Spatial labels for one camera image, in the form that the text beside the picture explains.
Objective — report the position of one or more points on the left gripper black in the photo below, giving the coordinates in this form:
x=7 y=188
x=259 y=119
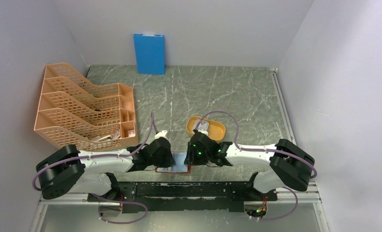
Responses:
x=168 y=161

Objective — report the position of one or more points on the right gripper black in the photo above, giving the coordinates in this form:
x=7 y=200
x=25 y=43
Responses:
x=190 y=158

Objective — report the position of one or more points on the red leather card holder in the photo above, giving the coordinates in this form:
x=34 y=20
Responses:
x=179 y=167

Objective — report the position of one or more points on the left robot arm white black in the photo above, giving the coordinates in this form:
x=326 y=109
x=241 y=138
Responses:
x=70 y=170

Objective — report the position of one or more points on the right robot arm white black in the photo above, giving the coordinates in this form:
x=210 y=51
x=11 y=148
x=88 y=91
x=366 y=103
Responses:
x=285 y=164

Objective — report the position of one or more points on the silver VIP credit card stack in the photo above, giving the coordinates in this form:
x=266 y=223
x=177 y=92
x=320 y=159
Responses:
x=200 y=125

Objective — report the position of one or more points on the yellow oval tray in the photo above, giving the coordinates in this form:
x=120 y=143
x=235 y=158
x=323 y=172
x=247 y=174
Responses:
x=216 y=129

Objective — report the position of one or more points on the orange mesh file organizer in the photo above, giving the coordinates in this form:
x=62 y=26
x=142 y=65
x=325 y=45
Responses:
x=73 y=110

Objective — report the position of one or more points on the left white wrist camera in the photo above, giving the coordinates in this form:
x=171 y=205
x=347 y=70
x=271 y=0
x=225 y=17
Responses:
x=162 y=134

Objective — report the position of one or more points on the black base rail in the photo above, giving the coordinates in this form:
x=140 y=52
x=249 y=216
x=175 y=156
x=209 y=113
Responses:
x=179 y=196

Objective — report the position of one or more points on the aluminium frame rail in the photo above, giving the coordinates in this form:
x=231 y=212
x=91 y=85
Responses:
x=285 y=117

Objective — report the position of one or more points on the blue folder against wall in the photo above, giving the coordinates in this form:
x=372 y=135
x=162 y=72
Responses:
x=149 y=53

